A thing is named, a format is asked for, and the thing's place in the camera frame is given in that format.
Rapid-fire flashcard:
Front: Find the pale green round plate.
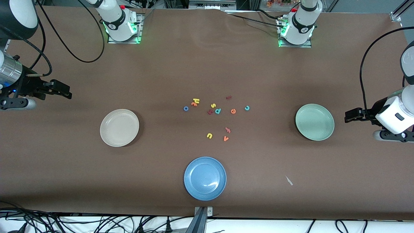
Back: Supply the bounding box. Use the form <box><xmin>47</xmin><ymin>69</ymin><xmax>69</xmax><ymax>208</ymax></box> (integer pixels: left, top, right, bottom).
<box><xmin>295</xmin><ymin>104</ymin><xmax>335</xmax><ymax>141</ymax></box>

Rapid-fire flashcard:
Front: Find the beige brown round plate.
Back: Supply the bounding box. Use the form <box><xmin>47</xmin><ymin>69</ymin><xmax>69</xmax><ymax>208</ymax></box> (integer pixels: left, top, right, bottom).
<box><xmin>100</xmin><ymin>109</ymin><xmax>140</xmax><ymax>148</ymax></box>

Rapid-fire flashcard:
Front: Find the brown table cover sheet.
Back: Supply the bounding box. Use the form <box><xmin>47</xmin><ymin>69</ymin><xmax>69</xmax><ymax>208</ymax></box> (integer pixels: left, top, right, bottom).
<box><xmin>0</xmin><ymin>6</ymin><xmax>414</xmax><ymax>220</ymax></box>

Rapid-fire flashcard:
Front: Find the blue round plate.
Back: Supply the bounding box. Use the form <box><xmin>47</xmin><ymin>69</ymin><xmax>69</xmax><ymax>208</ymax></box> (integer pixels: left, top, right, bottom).
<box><xmin>184</xmin><ymin>157</ymin><xmax>227</xmax><ymax>201</ymax></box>

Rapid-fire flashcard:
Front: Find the grey metal box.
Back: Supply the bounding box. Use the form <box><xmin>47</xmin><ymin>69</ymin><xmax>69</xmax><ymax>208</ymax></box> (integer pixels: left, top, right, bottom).
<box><xmin>189</xmin><ymin>0</ymin><xmax>236</xmax><ymax>10</ymax></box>

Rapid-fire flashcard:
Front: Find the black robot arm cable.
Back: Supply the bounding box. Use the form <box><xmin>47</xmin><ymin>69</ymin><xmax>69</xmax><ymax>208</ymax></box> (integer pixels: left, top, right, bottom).
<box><xmin>0</xmin><ymin>0</ymin><xmax>105</xmax><ymax>77</ymax></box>
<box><xmin>360</xmin><ymin>27</ymin><xmax>414</xmax><ymax>114</ymax></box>

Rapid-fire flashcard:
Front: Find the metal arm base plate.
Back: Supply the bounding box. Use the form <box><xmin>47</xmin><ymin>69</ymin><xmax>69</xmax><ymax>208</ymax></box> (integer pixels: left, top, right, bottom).
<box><xmin>108</xmin><ymin>14</ymin><xmax>143</xmax><ymax>44</ymax></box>
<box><xmin>279</xmin><ymin>19</ymin><xmax>312</xmax><ymax>48</ymax></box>

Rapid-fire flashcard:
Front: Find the aluminium frame profile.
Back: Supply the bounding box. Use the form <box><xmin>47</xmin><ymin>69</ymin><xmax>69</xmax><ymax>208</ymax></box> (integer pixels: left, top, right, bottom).
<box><xmin>390</xmin><ymin>0</ymin><xmax>414</xmax><ymax>22</ymax></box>

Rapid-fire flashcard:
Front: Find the thin black table cable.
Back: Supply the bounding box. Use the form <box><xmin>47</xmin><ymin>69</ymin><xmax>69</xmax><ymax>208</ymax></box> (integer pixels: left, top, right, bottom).
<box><xmin>226</xmin><ymin>13</ymin><xmax>282</xmax><ymax>29</ymax></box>

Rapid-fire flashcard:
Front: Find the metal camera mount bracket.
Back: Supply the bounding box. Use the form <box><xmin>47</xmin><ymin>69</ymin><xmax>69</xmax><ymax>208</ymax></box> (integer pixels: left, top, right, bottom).
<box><xmin>186</xmin><ymin>206</ymin><xmax>214</xmax><ymax>233</ymax></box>

